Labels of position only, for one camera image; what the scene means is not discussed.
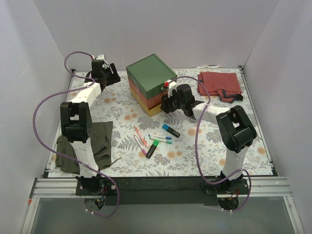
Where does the purple cable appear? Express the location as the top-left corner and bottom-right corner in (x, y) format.
(173, 76), (252, 215)
(32, 51), (121, 218)

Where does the white magenta marker pen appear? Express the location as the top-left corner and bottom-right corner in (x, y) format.
(134, 136), (147, 155)

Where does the orange pink marker pen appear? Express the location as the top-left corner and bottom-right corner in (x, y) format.
(134, 126), (148, 147)

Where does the pink drawer box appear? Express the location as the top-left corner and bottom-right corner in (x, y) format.
(128, 79), (167, 108)

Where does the blue cap black highlighter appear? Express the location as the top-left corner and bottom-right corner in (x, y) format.
(162, 124), (180, 138)

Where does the floral patterned table mat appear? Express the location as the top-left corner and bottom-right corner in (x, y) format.
(48, 68), (273, 178)

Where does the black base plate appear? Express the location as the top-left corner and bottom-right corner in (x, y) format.
(75, 177), (252, 207)

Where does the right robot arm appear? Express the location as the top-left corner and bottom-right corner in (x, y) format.
(161, 81), (257, 194)

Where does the red folded cloth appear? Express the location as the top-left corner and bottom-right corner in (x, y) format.
(197, 72), (243, 103)

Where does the white teal marker pen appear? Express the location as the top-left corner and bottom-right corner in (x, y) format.
(149, 136), (172, 144)

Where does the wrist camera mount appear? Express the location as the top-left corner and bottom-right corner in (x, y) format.
(161, 80), (177, 98)
(91, 54), (111, 73)

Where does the yellow bottom drawer box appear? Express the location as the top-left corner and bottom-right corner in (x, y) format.
(130, 88), (163, 117)

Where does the white blue marker pen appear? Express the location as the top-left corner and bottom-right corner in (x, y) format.
(148, 134), (172, 140)

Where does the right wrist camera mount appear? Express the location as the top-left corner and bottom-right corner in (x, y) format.
(161, 80), (177, 98)

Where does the olive green folded cloth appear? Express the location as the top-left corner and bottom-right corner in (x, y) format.
(55, 121), (113, 175)

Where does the green cap black highlighter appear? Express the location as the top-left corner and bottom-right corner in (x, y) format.
(146, 140), (159, 158)

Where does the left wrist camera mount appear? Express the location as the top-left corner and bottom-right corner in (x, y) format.
(91, 54), (111, 73)

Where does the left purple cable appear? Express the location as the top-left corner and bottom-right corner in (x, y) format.
(32, 51), (121, 218)

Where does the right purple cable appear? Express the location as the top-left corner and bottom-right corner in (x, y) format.
(173, 76), (252, 215)

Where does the aluminium frame rail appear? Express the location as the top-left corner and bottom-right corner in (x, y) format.
(22, 176), (304, 234)

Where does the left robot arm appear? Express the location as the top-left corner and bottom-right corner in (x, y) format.
(60, 55), (120, 195)

